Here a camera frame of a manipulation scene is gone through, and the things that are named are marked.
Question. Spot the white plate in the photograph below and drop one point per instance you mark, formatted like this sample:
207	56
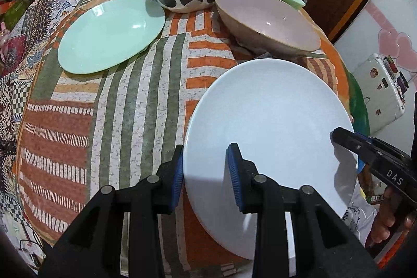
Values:
281	116

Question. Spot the mint green plate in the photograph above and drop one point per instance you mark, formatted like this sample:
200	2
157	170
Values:
109	34

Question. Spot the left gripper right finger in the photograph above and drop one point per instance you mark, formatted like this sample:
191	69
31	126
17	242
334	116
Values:
324	246

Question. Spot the patterned quilt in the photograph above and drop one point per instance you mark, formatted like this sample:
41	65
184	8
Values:
25	47

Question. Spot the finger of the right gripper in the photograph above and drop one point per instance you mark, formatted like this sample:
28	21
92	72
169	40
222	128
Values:
373	157
349	140

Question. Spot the person right hand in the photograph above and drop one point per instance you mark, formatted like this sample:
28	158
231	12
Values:
384	219

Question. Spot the pink bowl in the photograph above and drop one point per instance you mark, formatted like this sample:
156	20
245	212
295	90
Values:
268	26

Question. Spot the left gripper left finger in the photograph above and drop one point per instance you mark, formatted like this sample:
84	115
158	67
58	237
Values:
91	245

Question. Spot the striped patchwork blanket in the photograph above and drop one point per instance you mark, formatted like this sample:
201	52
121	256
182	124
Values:
78	133

